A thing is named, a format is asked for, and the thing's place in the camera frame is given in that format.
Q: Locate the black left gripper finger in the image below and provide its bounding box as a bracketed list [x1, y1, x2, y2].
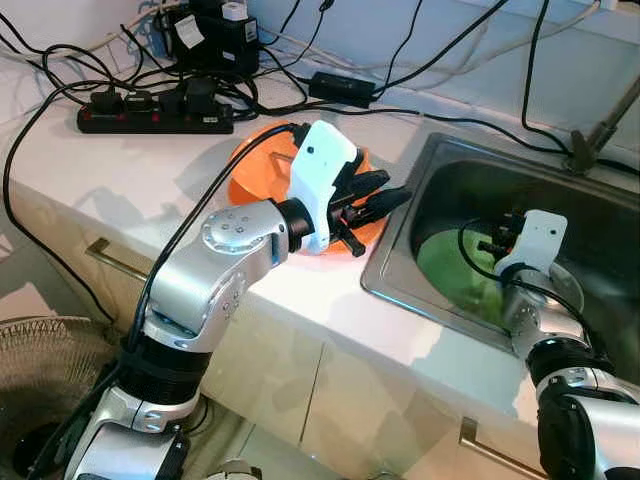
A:
[340, 168, 392, 199]
[352, 188, 414, 228]

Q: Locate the orange plastic bowl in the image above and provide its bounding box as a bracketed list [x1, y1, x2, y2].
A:
[228, 122, 389, 259]

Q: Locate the steel kitchen sink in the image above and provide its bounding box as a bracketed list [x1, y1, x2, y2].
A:
[360, 130, 640, 401]

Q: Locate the green plate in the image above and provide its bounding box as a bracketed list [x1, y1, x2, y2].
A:
[415, 225, 521, 328]

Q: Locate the clear glass bowl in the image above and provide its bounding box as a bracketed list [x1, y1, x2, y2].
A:
[540, 262, 587, 323]

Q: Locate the black power adapter brick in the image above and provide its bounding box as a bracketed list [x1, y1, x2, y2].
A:
[309, 71, 377, 109]

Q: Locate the metal faucet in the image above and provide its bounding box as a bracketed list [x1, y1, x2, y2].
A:
[568, 75, 640, 173]

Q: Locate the black charger box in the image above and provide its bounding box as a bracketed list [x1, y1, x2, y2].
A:
[165, 0, 261, 77]

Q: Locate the black power strip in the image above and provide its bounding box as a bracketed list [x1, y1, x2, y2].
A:
[77, 92, 236, 135]

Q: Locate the white plug adapter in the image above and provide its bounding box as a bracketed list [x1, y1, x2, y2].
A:
[220, 0, 248, 22]

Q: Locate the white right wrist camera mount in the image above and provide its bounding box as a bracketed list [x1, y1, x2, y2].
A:
[497, 210, 568, 279]

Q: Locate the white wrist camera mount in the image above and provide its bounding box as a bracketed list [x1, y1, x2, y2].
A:
[288, 120, 359, 256]
[497, 210, 568, 279]

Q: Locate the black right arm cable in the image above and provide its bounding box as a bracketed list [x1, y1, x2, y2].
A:
[457, 215, 586, 331]

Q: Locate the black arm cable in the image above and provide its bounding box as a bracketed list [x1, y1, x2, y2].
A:
[125, 122, 306, 361]
[457, 215, 586, 331]

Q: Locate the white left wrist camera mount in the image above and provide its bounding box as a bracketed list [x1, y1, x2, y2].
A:
[288, 120, 359, 256]

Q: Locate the black power cable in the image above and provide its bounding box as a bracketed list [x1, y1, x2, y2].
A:
[518, 0, 571, 156]
[0, 82, 119, 323]
[370, 103, 640, 179]
[372, 0, 513, 96]
[380, 0, 426, 91]

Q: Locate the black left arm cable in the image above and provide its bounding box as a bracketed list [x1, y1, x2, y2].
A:
[125, 122, 306, 361]

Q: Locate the metal drawer handle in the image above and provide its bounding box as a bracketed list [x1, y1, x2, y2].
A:
[85, 237, 141, 285]
[458, 418, 546, 480]

